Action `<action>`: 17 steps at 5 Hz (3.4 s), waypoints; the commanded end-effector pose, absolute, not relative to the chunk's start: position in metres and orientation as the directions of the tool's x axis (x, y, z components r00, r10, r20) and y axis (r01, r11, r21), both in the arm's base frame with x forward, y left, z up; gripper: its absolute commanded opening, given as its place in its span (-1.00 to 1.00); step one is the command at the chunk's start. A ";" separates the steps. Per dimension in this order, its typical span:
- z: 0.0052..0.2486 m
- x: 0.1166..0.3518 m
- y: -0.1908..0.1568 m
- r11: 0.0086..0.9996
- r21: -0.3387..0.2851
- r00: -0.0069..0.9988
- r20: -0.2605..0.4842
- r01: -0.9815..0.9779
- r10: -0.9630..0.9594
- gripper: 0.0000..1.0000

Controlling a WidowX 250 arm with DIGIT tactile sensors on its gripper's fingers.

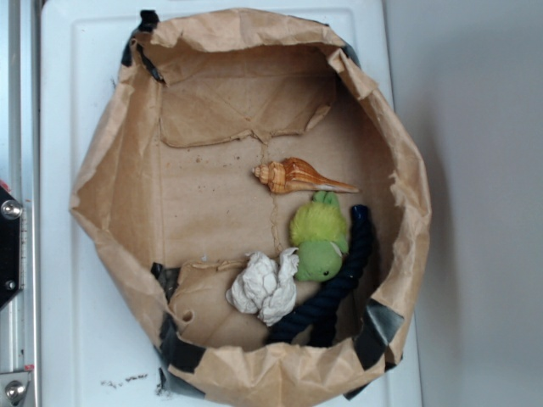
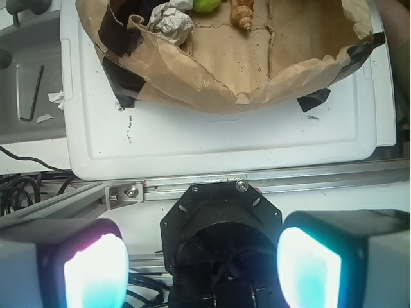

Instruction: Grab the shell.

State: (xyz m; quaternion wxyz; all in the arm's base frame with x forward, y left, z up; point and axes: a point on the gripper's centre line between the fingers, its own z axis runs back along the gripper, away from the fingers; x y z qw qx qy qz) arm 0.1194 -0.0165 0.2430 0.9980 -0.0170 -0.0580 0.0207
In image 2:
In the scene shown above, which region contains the green plush toy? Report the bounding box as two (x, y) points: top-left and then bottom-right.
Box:
(193, 0), (222, 13)

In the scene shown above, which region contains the tan spiral seashell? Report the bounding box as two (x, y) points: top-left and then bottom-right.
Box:
(230, 0), (254, 30)

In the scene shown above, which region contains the black hex key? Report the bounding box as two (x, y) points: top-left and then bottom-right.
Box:
(16, 64), (44, 122)

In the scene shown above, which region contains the crumpled white paper ball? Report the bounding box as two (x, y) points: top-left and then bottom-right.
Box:
(147, 0), (194, 46)

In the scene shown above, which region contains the brown paper bag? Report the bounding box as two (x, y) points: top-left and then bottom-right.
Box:
(75, 1), (385, 114)

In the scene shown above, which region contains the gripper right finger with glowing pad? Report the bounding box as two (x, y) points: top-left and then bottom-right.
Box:
(277, 209), (410, 307)

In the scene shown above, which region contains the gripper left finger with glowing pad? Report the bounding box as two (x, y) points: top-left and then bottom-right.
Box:
(1, 218), (129, 307)

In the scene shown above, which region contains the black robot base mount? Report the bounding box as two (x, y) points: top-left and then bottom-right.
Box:
(160, 180), (286, 307)

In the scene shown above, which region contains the black cables bundle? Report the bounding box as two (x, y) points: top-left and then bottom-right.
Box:
(0, 144), (78, 216)

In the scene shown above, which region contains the aluminium frame rail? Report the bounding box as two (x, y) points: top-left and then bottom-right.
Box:
(1, 158), (410, 225)

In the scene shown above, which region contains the metal corner bracket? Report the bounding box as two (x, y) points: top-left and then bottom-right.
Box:
(105, 181), (144, 210)

